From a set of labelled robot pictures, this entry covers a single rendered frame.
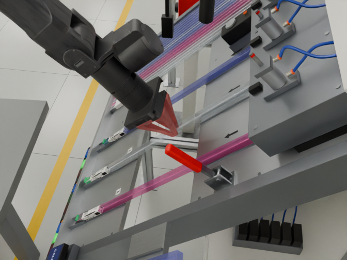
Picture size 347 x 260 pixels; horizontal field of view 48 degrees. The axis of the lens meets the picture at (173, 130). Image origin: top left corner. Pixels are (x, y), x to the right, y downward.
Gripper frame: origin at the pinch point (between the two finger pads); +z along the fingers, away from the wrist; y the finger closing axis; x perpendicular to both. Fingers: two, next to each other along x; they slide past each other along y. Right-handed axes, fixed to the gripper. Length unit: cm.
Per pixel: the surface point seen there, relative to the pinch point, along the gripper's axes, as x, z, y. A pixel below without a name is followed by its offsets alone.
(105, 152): 26.6, 3.4, 8.5
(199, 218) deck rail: -8.0, 1.0, -21.3
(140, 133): 13.1, 2.2, 7.4
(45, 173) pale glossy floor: 112, 28, 51
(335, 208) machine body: -11, 51, 8
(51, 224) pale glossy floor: 103, 36, 26
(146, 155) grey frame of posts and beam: 59, 43, 50
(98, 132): 30.3, 1.8, 15.9
